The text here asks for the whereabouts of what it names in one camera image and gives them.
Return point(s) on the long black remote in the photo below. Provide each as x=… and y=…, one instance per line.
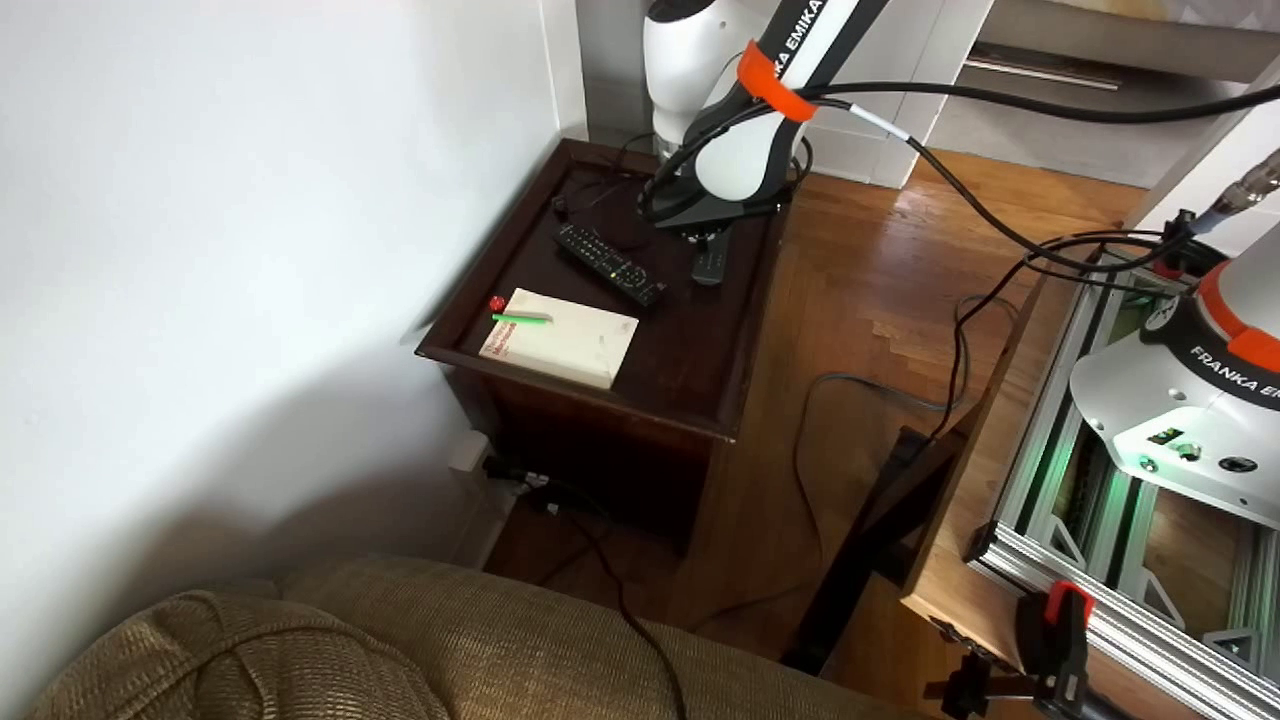
x=606, y=262

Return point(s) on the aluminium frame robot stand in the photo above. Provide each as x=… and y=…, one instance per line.
x=1066, y=522

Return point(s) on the short black remote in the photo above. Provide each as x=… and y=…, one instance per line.
x=708, y=270

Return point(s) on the white book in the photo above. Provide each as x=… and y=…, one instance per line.
x=565, y=343

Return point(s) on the black power strip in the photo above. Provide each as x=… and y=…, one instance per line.
x=524, y=475

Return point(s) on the dark wooden side table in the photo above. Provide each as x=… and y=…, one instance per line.
x=694, y=361

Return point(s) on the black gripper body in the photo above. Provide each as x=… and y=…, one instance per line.
x=706, y=211

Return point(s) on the green pen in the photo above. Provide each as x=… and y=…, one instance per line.
x=524, y=318

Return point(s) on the red black clamp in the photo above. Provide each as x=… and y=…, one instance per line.
x=1183, y=243

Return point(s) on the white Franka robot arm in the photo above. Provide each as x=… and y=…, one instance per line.
x=1184, y=403

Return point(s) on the black leaning board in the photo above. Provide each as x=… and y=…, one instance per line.
x=874, y=532

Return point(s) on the beige fabric couch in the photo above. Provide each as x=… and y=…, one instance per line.
x=504, y=645

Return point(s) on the small red object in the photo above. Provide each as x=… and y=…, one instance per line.
x=496, y=301

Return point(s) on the orange black clamp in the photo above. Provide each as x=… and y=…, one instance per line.
x=1057, y=636

